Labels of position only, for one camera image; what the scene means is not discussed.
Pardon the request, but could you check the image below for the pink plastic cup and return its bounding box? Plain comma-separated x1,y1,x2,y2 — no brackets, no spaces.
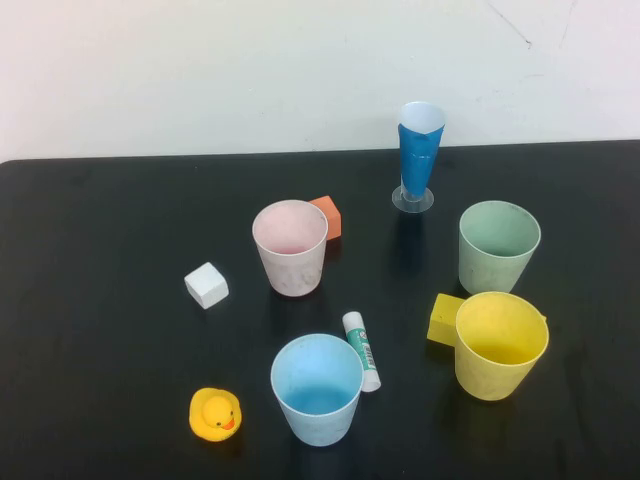
251,199,330,298

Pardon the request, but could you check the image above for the orange foam cube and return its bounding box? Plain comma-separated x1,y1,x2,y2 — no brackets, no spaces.
307,195,343,242

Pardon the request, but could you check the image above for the yellow rubber duck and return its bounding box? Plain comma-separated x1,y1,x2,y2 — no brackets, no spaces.
188,387,244,443

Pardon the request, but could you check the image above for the yellow plastic cup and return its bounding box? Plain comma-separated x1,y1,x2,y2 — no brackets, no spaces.
454,291,551,402

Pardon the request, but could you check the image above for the white green glue stick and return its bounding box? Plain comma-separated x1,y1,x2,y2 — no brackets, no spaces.
342,310,382,393

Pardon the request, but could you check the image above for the green plastic cup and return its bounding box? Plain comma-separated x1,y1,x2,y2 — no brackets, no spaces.
458,200,543,295

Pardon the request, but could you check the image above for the light blue plastic cup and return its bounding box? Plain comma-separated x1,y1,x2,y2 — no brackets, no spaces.
270,333,365,448

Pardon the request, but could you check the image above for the blue paper cone clear stand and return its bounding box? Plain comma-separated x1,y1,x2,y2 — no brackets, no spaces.
390,101,446,213

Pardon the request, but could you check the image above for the white foam cube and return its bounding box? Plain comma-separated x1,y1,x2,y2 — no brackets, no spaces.
183,261,231,310

